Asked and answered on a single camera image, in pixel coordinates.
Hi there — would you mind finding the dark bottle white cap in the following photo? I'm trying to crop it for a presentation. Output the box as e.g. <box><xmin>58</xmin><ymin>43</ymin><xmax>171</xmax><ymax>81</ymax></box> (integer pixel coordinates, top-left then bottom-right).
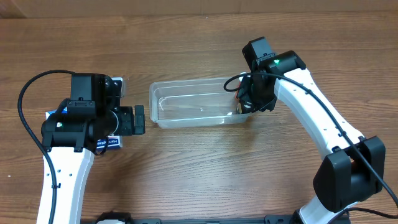
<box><xmin>237</xmin><ymin>101</ymin><xmax>251</xmax><ymax>114</ymax></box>

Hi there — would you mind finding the white Hansaplast plaster box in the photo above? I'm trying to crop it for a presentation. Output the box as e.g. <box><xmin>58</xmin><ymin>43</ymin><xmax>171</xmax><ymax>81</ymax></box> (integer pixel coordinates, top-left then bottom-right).
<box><xmin>96</xmin><ymin>77</ymin><xmax>125</xmax><ymax>154</ymax></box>

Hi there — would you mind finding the clear plastic container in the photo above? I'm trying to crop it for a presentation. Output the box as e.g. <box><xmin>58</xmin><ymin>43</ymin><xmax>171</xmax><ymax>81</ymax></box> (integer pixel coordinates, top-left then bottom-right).
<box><xmin>149</xmin><ymin>77</ymin><xmax>251</xmax><ymax>129</ymax></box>

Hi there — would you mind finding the orange bottle white cap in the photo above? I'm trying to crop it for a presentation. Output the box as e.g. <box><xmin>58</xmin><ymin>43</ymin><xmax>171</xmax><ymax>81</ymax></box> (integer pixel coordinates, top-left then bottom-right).
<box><xmin>235</xmin><ymin>72</ymin><xmax>246</xmax><ymax>100</ymax></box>

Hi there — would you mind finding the blue yellow VapoDrops box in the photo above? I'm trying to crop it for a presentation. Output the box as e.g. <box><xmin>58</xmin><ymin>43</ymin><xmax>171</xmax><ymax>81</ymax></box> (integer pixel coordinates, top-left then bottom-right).
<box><xmin>45</xmin><ymin>108</ymin><xmax>67</xmax><ymax>120</ymax></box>

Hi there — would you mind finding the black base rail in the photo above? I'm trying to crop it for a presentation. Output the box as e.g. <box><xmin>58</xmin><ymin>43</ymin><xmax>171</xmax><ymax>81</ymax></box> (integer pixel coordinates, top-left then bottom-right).
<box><xmin>81</xmin><ymin>212</ymin><xmax>302</xmax><ymax>224</ymax></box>

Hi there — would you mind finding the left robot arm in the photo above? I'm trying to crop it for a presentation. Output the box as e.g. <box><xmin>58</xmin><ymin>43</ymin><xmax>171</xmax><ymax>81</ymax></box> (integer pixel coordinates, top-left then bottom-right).
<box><xmin>37</xmin><ymin>73</ymin><xmax>145</xmax><ymax>223</ymax></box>

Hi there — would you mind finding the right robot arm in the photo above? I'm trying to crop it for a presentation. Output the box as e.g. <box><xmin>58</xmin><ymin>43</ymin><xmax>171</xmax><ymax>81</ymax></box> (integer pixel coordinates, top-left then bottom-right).
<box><xmin>236</xmin><ymin>37</ymin><xmax>386</xmax><ymax>223</ymax></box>

